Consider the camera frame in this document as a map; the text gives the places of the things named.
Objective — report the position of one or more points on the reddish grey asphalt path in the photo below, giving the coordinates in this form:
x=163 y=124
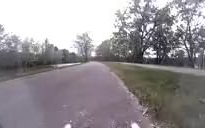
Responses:
x=73 y=96

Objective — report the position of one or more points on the row of bushy trees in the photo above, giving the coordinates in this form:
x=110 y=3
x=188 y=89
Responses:
x=26 y=53

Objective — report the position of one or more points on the robot's own part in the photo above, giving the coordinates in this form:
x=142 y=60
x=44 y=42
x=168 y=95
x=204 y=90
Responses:
x=67 y=126
x=135 y=125

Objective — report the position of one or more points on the grey road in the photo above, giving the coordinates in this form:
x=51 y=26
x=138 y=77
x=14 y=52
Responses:
x=186 y=70

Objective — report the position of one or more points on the row of tall trees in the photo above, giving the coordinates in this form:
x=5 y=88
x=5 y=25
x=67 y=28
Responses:
x=156 y=36

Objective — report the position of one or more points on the lone tall tree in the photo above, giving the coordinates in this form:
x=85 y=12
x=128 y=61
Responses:
x=84 y=46

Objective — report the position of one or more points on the grass verge with ditch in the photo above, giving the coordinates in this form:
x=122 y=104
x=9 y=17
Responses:
x=13 y=72

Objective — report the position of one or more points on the grass strip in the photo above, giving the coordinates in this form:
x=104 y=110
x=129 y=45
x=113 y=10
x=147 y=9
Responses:
x=163 y=90

